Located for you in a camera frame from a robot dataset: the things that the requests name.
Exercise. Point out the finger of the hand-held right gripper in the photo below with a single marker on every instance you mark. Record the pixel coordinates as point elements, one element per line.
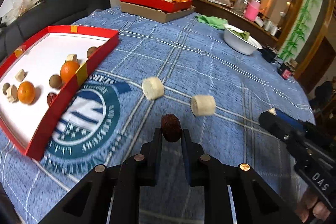
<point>296,123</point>
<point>275,127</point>

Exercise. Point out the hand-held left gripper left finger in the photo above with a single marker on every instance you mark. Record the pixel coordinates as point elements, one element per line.
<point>157,153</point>

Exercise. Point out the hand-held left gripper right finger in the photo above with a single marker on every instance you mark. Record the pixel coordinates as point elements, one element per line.
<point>186,155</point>

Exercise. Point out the dark red date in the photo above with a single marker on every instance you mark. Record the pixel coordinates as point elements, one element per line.
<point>170,127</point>
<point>51,98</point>

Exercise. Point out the red tray box white inside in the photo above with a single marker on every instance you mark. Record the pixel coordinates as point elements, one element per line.
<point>39,56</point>

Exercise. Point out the person's right hand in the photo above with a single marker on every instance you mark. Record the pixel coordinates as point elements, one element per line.
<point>312,209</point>

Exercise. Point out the black and red device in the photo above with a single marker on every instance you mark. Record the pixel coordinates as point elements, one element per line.
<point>286,72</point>

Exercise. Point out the beige cylinder piece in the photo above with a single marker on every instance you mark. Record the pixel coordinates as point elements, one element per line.
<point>153,87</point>
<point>202,105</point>

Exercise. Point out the black box device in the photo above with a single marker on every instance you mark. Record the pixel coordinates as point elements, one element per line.
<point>269,54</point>

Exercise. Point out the white bowl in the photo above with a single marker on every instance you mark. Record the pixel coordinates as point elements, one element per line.
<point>240,43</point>

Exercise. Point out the green vegetable leaves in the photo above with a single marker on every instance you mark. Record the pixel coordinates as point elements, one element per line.
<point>242,34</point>

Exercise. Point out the pink cup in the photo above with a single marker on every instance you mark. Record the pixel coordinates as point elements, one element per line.
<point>252,10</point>

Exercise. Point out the brown round longan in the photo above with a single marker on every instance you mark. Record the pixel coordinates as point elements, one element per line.
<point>92,51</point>
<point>5,88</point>
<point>55,81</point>

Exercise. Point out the green cloth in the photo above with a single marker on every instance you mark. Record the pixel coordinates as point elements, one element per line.
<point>212,21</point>

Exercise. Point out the beige cube piece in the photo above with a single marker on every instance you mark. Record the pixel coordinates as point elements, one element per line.
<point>11,95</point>
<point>71,57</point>
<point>21,75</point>

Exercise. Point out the brown cardboard box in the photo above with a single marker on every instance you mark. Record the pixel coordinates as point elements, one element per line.
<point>162,16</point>

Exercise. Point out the small red box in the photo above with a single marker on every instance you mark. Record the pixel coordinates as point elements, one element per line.
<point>152,3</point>

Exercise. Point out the black leather sofa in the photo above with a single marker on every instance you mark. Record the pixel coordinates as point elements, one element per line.
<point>65,6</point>

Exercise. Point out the clear bag with red print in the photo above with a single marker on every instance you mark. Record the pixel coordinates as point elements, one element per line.
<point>25,3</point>

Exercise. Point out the green bamboo wall decal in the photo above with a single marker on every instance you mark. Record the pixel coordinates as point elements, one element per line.
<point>302,19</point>

